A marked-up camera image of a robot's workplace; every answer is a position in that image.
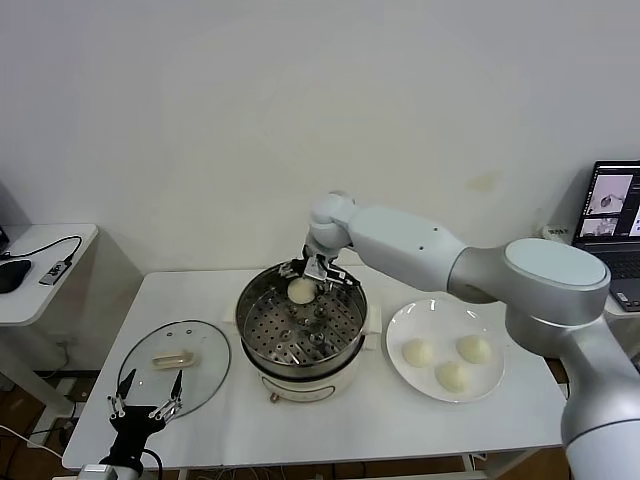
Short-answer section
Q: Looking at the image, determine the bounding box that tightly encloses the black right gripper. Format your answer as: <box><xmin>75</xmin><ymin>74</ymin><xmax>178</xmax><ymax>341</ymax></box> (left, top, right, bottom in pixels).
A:
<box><xmin>276</xmin><ymin>244</ymin><xmax>362</xmax><ymax>290</ymax></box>

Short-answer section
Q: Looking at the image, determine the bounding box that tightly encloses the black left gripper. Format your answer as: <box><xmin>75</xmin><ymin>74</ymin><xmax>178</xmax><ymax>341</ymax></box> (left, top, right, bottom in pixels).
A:
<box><xmin>104</xmin><ymin>368</ymin><xmax>184</xmax><ymax>464</ymax></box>

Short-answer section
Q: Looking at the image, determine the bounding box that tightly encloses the round glass lid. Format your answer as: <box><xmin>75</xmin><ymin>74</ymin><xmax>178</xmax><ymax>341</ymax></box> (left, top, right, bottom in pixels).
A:
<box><xmin>118</xmin><ymin>319</ymin><xmax>233</xmax><ymax>419</ymax></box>

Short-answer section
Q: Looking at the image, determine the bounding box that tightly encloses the white steamed baozi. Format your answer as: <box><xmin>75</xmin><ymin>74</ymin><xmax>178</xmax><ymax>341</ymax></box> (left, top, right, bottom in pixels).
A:
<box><xmin>456</xmin><ymin>333</ymin><xmax>494</xmax><ymax>365</ymax></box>
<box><xmin>402</xmin><ymin>338</ymin><xmax>436</xmax><ymax>370</ymax></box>
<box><xmin>434</xmin><ymin>360</ymin><xmax>471</xmax><ymax>392</ymax></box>
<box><xmin>287</xmin><ymin>278</ymin><xmax>317</xmax><ymax>305</ymax></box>

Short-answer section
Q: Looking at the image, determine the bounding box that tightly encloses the steel steamer basket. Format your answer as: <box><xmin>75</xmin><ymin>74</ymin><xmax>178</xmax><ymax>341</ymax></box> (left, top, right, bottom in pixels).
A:
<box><xmin>222</xmin><ymin>258</ymin><xmax>384</xmax><ymax>374</ymax></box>

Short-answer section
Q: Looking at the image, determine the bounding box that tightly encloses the cream electric cooker base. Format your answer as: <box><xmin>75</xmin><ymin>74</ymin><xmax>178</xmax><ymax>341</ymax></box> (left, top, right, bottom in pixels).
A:
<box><xmin>241</xmin><ymin>319</ymin><xmax>384</xmax><ymax>405</ymax></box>

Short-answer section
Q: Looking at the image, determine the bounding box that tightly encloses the white round plate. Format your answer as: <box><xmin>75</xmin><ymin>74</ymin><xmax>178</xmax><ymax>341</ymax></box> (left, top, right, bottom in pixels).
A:
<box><xmin>385</xmin><ymin>298</ymin><xmax>506</xmax><ymax>404</ymax></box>

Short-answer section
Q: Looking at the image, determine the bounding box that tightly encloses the white side table with mouse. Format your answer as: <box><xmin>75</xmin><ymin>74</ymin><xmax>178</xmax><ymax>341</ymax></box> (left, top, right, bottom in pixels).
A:
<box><xmin>0</xmin><ymin>223</ymin><xmax>100</xmax><ymax>416</ymax></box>

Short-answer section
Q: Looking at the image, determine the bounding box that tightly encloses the grey usb hub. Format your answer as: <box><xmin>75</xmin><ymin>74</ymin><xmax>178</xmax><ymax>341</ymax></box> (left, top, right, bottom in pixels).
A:
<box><xmin>39</xmin><ymin>259</ymin><xmax>71</xmax><ymax>287</ymax></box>

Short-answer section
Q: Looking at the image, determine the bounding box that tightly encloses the black computer mouse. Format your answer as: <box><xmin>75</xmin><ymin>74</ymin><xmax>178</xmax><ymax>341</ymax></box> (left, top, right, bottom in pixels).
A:
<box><xmin>0</xmin><ymin>259</ymin><xmax>32</xmax><ymax>295</ymax></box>

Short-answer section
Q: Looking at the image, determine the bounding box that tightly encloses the grey open laptop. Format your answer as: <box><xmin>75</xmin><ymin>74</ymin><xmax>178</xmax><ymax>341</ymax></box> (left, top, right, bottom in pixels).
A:
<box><xmin>572</xmin><ymin>159</ymin><xmax>640</xmax><ymax>314</ymax></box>

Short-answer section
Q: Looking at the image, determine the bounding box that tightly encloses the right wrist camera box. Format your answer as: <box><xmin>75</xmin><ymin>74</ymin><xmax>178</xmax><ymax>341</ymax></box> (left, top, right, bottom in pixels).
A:
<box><xmin>304</xmin><ymin>257</ymin><xmax>329</xmax><ymax>284</ymax></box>

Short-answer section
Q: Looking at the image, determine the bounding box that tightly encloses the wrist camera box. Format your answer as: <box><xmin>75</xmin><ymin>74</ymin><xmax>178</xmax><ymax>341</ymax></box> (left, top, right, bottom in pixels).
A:
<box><xmin>79</xmin><ymin>463</ymin><xmax>119</xmax><ymax>480</ymax></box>
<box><xmin>304</xmin><ymin>257</ymin><xmax>329</xmax><ymax>284</ymax></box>

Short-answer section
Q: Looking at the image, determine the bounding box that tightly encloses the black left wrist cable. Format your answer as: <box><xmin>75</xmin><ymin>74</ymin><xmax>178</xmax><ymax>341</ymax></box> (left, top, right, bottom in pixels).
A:
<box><xmin>142</xmin><ymin>447</ymin><xmax>164</xmax><ymax>480</ymax></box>

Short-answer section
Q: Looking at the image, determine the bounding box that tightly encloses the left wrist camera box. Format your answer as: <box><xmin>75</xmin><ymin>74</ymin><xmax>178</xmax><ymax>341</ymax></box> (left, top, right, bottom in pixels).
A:
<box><xmin>79</xmin><ymin>463</ymin><xmax>119</xmax><ymax>480</ymax></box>

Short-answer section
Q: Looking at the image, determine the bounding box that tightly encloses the white floor cable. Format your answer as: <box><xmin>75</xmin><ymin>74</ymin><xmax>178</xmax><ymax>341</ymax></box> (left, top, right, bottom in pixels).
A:
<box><xmin>0</xmin><ymin>424</ymin><xmax>64</xmax><ymax>457</ymax></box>

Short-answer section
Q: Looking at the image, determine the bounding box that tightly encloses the black hub cable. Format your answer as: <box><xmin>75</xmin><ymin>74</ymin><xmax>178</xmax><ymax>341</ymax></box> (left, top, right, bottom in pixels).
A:
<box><xmin>0</xmin><ymin>235</ymin><xmax>84</xmax><ymax>264</ymax></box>

